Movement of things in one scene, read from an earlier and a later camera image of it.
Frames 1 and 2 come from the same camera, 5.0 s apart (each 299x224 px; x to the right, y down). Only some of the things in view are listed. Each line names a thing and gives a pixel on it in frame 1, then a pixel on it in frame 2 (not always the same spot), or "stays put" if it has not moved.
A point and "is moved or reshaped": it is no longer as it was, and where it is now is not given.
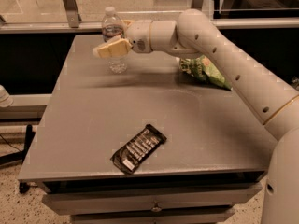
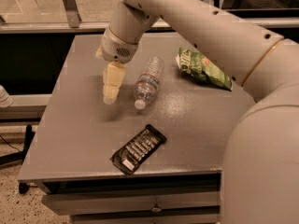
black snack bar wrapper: (132, 154) stays put
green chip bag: (202, 67) stays put
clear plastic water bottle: (113, 29) is moved or reshaped
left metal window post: (69, 3) stays put
